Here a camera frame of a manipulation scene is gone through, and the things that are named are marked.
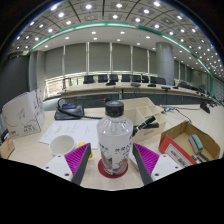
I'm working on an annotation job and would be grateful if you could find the white ceramic cup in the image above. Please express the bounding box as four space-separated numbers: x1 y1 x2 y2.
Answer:
48 134 78 158

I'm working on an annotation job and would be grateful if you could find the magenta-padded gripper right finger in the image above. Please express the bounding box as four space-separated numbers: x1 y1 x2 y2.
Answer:
132 143 184 186

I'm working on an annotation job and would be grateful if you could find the black marker pen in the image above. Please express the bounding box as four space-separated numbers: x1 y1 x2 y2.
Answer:
132 115 160 137

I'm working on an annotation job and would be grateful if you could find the long curved conference desk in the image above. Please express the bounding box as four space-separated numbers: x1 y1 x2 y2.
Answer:
57 81 214 108

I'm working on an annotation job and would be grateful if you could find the small yellow round object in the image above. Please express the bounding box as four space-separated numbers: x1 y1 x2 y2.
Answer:
77 142 94 159

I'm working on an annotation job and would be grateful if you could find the grey board eraser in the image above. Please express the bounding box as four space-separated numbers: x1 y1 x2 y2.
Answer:
188 133 205 155

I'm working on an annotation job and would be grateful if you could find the open brown cardboard box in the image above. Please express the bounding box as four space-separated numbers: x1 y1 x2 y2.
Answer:
158 120 222 168

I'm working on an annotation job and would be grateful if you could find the black desk microphone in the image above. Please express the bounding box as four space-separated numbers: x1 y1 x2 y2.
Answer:
199 101 212 115

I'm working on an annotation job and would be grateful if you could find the group of ceiling lights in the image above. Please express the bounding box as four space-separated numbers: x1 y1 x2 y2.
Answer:
14 0 224 75

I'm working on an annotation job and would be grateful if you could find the row of black office chairs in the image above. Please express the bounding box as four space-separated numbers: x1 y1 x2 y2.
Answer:
82 73 167 86

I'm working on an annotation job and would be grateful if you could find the black desk telephone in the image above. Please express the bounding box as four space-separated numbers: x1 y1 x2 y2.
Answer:
54 97 103 121

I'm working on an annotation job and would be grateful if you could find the flat round red coaster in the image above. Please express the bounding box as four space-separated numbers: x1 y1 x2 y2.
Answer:
97 158 130 179

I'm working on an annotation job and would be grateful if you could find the white printed cardboard box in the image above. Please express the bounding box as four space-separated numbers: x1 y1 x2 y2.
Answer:
1 88 46 140

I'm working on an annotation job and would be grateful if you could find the clear bottle with black cap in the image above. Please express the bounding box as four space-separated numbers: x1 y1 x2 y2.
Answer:
96 100 134 176

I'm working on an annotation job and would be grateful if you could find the beige compartment organizer box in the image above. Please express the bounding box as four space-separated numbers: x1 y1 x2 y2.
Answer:
121 96 167 144

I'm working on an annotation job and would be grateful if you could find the white printed paper sheet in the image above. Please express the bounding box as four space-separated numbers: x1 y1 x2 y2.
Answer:
38 119 102 150

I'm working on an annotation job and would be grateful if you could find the small brown cardboard box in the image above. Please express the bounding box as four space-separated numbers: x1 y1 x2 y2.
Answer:
0 137 16 160

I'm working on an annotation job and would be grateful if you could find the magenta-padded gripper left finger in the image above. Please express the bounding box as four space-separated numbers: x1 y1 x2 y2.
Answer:
42 142 92 186

